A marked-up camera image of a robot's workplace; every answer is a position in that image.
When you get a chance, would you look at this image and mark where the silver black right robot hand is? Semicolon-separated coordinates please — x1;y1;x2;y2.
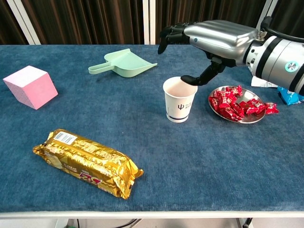
157;19;260;86

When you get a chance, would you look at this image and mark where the white paper cup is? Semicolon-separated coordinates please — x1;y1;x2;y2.
162;76;199;123

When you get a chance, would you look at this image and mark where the bowl of red candies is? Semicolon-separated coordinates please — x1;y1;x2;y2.
208;85;266;124

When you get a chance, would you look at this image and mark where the dark pleated curtain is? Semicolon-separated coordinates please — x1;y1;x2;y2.
155;0;266;45
0;0;29;45
261;0;304;46
21;0;145;45

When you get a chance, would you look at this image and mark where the white crumpled snack bag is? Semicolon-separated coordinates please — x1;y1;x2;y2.
250;77;278;88

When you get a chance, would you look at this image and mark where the blue snack packet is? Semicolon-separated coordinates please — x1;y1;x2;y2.
277;85;304;106

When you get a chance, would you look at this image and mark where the mint green plastic dustpan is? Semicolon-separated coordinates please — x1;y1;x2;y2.
88;48;158;78

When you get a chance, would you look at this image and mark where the blue felt table cover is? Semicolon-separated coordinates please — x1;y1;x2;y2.
0;44;304;212

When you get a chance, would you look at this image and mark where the gold foil biscuit package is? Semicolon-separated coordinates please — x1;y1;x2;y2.
32;129;144;200

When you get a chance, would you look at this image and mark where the pink foam cube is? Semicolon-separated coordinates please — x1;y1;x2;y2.
2;65;59;110

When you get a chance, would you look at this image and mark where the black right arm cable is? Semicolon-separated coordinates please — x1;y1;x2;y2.
261;16;304;43

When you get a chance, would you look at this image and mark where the white frame post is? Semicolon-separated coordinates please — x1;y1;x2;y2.
142;0;157;45
249;0;279;46
6;0;41;45

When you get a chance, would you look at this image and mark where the white table frame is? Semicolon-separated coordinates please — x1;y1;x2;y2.
0;210;304;228

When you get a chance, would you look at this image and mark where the black floor cable bundle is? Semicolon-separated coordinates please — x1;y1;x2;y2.
117;218;143;228

